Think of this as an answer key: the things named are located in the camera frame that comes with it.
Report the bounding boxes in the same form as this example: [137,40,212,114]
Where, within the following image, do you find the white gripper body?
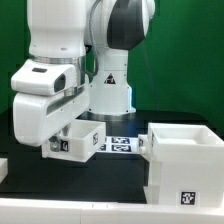
[11,59,90,147]

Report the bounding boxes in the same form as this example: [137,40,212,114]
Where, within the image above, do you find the small white drawer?
[138,134,150,155]
[41,119,106,162]

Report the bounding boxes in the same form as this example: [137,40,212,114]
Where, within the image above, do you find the large white drawer housing box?
[144,123,224,207]

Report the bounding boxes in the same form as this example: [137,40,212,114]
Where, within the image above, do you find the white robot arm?
[11,0,155,146]

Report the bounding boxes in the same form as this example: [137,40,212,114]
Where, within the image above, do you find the white marker sheet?
[99,136,138,154]

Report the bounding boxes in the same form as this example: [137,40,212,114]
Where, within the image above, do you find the white left rail piece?
[0,158,8,184]

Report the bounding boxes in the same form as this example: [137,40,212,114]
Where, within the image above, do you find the white front rail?
[0,199,224,224]

